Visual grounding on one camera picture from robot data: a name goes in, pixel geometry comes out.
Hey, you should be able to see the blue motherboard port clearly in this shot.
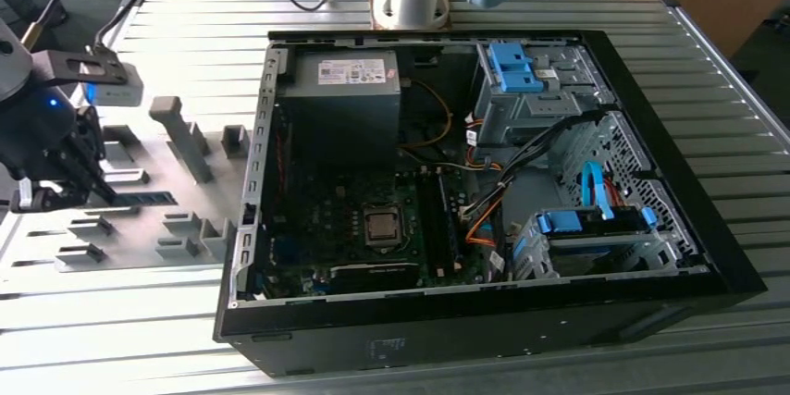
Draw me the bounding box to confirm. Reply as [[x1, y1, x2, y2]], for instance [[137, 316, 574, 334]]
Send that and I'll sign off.
[[270, 238, 297, 267]]

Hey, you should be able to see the RAM stick with white label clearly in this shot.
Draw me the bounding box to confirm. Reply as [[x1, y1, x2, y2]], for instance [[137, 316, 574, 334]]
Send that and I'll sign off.
[[109, 190, 179, 207]]

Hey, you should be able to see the grey parts rack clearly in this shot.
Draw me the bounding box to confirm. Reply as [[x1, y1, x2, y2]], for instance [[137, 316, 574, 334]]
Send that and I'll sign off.
[[54, 94, 255, 274]]

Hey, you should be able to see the blue flat wire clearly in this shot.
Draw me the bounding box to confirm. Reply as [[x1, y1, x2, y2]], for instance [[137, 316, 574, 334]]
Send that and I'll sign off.
[[582, 161, 617, 221]]

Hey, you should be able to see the grey power supply unit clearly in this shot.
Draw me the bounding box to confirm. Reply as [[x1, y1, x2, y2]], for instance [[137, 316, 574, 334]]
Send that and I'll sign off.
[[281, 48, 404, 169]]

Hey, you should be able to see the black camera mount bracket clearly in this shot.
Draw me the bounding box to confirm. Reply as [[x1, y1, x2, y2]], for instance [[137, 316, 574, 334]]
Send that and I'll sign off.
[[30, 50, 141, 91]]

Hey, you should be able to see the RAM stick with black chips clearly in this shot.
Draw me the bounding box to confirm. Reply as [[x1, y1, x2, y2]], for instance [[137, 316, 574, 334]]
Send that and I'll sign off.
[[437, 172, 465, 272]]

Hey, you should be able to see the black PC case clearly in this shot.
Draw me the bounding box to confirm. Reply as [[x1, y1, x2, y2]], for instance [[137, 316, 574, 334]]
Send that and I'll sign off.
[[213, 29, 769, 380]]

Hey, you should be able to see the yellow wire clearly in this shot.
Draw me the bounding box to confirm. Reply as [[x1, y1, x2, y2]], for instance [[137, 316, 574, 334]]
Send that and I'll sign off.
[[400, 79, 456, 152]]

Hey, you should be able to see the black white wire bundle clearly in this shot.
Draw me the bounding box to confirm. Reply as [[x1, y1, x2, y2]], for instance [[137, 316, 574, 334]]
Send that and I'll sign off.
[[400, 147, 490, 172]]

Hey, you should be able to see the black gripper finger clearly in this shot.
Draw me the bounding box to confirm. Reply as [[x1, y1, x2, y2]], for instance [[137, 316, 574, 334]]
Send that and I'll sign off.
[[11, 147, 121, 214], [73, 105, 107, 175]]

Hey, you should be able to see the blue plastic drive bracket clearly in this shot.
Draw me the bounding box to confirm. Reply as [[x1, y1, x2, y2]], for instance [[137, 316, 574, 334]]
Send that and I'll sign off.
[[486, 43, 549, 93]]

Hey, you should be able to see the blue disk carrier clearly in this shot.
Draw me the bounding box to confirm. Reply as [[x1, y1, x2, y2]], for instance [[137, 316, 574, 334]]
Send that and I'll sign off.
[[534, 206, 658, 235]]

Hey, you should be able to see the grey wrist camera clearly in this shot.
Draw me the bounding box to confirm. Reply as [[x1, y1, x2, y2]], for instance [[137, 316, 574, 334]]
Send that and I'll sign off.
[[86, 73, 146, 107]]

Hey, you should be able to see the grey metal disk bay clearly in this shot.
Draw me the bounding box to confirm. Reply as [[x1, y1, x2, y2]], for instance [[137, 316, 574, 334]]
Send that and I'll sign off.
[[505, 209, 712, 283]]

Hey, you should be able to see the red black wire with tags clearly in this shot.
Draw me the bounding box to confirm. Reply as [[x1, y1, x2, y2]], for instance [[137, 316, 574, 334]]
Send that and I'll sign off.
[[462, 112, 502, 173]]

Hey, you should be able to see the red flat wire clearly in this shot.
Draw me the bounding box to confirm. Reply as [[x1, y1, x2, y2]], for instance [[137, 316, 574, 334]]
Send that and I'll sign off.
[[604, 177, 633, 209]]

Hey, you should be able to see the thick black cable bundle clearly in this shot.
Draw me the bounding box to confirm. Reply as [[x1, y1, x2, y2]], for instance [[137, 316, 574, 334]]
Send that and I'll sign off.
[[490, 110, 605, 192]]

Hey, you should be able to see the silver CPU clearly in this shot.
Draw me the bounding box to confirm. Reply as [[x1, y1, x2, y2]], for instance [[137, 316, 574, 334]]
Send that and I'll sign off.
[[369, 212, 402, 241]]

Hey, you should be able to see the black hard disk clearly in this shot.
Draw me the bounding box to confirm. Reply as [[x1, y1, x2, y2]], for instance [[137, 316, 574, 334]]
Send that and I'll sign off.
[[546, 208, 648, 235]]

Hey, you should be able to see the grey metal drive cage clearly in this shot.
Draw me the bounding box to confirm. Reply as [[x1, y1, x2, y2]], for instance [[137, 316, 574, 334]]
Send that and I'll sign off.
[[472, 41, 618, 146]]

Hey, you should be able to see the orange wire bundle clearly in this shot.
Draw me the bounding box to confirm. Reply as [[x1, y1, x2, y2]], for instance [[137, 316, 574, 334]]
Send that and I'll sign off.
[[464, 203, 514, 246]]

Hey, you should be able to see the green motherboard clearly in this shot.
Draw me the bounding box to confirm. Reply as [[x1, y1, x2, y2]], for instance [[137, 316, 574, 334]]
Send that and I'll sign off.
[[265, 167, 496, 297]]

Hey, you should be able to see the black RAM slot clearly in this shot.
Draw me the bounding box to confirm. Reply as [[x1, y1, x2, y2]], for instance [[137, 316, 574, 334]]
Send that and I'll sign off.
[[425, 167, 452, 277], [417, 167, 442, 277]]

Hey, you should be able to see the black graphics card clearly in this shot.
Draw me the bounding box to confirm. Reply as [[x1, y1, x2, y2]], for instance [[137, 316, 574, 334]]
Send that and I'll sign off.
[[326, 261, 421, 294]]

